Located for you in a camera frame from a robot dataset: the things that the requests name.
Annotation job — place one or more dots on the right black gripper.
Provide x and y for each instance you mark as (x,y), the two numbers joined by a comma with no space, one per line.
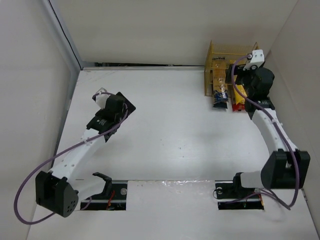
(235,73)

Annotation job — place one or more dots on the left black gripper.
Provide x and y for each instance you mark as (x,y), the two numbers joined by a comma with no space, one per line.
(128,106)

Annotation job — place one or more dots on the yellow spaghetti bag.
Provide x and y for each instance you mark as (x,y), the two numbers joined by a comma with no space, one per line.
(231,90)

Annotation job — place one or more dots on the red white spaghetti bag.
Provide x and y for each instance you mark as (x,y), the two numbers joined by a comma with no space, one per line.
(237,107)

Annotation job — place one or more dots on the orange blue pasta bag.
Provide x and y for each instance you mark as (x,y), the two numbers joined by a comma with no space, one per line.
(219,87)

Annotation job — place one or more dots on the dark blue spaghetti bag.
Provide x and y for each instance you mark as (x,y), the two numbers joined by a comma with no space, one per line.
(222,105)

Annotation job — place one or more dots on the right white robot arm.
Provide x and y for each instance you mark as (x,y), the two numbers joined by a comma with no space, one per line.
(287,166)

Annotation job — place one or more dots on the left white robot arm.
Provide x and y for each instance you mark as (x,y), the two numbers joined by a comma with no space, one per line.
(61,188)

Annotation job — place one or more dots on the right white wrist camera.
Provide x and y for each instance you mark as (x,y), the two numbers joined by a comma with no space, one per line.
(254,60)

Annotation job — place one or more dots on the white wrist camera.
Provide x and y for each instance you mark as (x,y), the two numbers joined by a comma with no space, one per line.
(254,60)
(101,97)

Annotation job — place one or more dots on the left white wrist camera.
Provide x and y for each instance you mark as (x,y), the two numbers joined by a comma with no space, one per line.
(101,97)

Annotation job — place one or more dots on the yellow wire shelf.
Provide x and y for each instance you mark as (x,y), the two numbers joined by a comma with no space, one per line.
(219,56)

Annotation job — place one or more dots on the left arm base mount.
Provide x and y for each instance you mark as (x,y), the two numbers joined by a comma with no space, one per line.
(114,200)

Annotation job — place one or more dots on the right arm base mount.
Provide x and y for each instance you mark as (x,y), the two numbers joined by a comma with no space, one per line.
(232,197)

